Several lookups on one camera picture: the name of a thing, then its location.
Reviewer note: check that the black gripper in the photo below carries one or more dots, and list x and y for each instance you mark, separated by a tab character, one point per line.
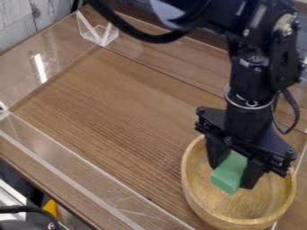
245	131

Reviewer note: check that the green rectangular block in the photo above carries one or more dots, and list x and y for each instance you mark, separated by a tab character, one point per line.
226	177

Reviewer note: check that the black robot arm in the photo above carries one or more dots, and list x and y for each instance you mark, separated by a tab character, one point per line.
261	29

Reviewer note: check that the brown wooden bowl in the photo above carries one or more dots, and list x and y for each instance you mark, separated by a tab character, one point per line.
250	209

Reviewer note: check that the yellow black device lower left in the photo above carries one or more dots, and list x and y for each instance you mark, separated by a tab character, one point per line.
69	222

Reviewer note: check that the clear acrylic enclosure wall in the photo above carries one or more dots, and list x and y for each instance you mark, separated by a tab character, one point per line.
100	119

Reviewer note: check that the clear acrylic corner bracket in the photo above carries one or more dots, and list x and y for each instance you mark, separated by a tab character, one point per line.
102	35

